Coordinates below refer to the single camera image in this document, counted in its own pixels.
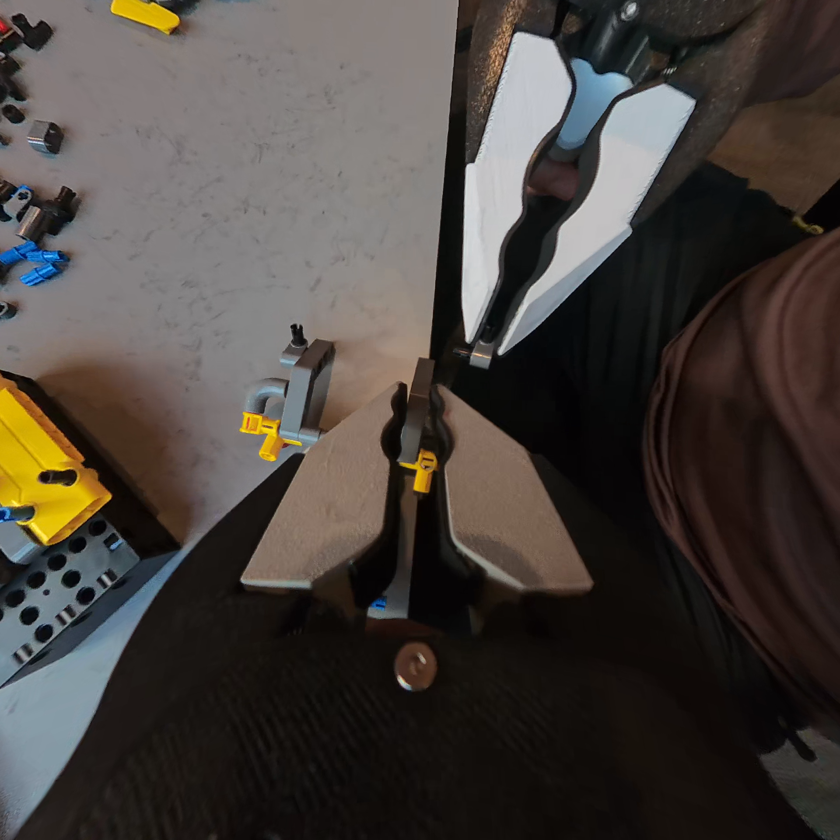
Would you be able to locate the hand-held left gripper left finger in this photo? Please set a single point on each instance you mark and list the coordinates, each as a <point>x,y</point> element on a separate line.
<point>321,518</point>

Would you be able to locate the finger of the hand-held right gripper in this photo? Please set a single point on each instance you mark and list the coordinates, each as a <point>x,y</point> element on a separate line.
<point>505,144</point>
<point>623,177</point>

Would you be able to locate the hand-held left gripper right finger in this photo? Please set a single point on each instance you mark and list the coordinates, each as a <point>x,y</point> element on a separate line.
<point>512,518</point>

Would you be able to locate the yellow curved panel assembly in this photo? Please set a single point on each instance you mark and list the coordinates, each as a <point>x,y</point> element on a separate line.
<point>417,413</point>

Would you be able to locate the grey holed connector piece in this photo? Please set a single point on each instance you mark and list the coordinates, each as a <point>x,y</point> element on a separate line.
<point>482,354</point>

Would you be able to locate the person's right forearm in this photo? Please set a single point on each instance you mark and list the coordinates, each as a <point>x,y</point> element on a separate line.
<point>800,39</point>

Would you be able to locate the grey desk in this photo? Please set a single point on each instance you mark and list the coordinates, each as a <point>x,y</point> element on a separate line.
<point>229,197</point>

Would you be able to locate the person's right hand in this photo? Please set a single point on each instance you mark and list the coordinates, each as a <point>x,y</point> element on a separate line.
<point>554,180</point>

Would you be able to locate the person's black trousers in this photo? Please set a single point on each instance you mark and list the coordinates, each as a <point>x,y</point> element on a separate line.
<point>590,394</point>

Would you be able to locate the black block with yellow beams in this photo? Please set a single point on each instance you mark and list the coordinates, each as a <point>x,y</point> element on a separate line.
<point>39,472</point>

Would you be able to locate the yellow curved panel piece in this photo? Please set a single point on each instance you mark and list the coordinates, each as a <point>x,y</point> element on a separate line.
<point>144,10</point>

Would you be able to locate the pile of small building pieces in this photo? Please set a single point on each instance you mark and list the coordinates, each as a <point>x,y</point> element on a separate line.
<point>39,216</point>

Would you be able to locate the dark grey sleeve piece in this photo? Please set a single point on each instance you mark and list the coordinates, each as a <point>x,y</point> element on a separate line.
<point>46,136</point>

